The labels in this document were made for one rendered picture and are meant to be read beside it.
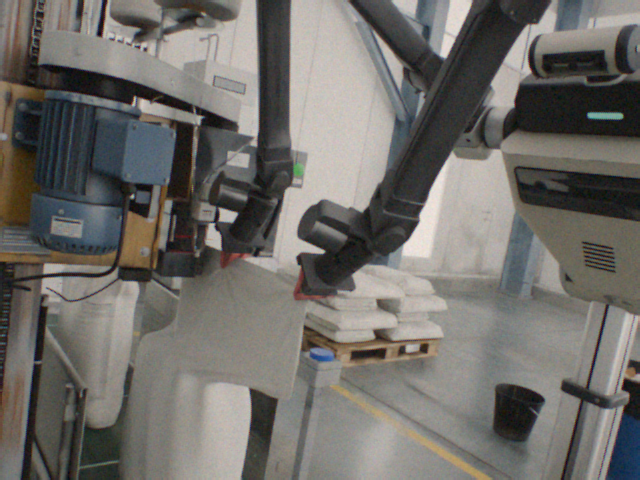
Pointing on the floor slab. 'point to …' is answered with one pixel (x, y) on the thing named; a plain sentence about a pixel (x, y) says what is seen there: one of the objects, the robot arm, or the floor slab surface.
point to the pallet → (387, 350)
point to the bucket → (516, 411)
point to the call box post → (307, 432)
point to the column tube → (24, 356)
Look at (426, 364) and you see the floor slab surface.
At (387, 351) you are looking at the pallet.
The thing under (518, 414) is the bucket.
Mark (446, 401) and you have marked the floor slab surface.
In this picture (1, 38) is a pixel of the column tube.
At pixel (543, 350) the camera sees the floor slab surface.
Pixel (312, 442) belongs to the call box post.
